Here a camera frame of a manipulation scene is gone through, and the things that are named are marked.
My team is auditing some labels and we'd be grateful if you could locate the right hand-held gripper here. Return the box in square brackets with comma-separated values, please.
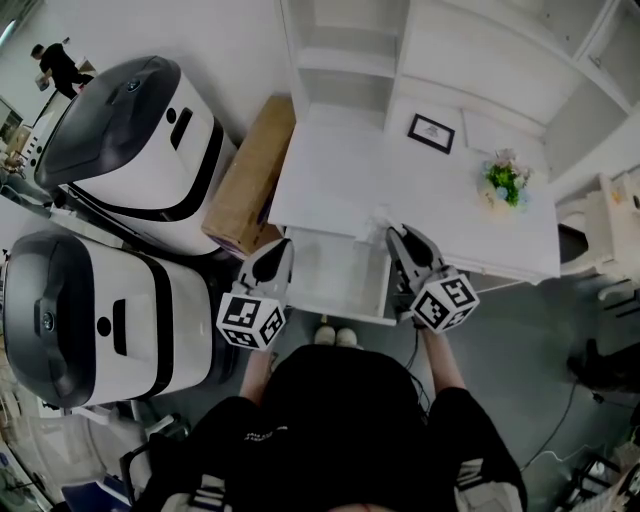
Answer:
[385, 224, 481, 334]

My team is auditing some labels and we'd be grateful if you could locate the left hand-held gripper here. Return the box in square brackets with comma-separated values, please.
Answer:
[215, 238, 296, 351]

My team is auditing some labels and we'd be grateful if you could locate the white item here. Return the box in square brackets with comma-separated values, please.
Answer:
[357, 203, 397, 242]

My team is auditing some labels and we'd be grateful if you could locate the white drawer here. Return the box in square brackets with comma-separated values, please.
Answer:
[283, 225, 402, 327]

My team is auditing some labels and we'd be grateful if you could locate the person's right forearm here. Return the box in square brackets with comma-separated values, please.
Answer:
[421, 325, 469, 397]

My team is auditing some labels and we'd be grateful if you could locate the person's left forearm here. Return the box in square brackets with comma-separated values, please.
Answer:
[241, 346, 279, 407]

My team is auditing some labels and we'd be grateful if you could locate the brown cardboard box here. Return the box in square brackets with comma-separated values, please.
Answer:
[200, 94, 298, 259]

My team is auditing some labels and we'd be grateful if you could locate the white desk with shelves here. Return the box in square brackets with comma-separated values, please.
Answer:
[267, 0, 640, 287]

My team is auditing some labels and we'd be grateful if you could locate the small flower pot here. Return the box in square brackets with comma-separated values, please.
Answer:
[480, 147, 536, 217]

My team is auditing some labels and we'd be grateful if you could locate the white and black machine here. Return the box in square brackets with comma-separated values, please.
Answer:
[32, 54, 239, 257]
[0, 230, 237, 409]

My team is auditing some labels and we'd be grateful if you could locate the person's black clothing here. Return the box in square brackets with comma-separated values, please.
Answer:
[183, 343, 529, 512]

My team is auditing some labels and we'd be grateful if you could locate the white chair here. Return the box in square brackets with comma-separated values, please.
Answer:
[553, 171, 640, 282]

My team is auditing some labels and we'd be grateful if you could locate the black bag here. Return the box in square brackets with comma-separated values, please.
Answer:
[566, 338, 640, 397]

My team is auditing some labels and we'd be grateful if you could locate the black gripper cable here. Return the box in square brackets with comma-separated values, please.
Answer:
[403, 324, 432, 427]

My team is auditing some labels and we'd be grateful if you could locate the black picture frame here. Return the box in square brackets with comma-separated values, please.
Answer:
[406, 113, 457, 156]

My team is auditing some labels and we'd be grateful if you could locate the black floor cable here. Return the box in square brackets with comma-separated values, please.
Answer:
[518, 382, 581, 472]

